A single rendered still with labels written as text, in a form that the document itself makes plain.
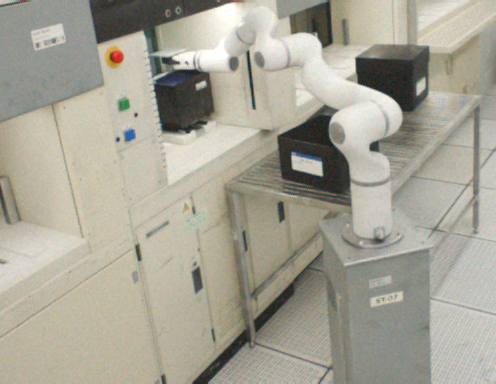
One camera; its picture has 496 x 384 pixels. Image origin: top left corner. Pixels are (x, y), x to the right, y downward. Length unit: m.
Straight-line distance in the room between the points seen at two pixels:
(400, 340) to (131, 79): 1.16
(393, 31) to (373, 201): 2.07
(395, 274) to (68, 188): 0.99
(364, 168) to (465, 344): 1.17
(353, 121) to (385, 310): 0.60
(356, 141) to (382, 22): 2.15
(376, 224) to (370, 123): 0.32
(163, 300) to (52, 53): 0.96
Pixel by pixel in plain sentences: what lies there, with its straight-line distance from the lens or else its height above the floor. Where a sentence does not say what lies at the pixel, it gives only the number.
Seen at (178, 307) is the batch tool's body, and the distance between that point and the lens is 2.43.
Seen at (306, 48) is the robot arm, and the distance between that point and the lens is 2.06.
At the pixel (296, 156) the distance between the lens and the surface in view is 2.34.
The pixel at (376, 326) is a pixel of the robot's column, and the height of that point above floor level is 0.52.
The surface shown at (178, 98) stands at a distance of 2.53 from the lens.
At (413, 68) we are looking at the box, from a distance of 3.02.
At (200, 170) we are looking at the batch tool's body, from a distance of 2.36.
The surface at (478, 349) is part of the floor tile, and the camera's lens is 2.80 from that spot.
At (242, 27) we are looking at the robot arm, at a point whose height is 1.35.
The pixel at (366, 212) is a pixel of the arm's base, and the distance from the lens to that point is 1.93.
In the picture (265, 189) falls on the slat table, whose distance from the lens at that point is 2.36.
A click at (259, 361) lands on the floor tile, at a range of 2.77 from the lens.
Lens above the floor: 1.76
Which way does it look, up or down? 21 degrees down
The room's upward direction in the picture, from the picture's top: 5 degrees counter-clockwise
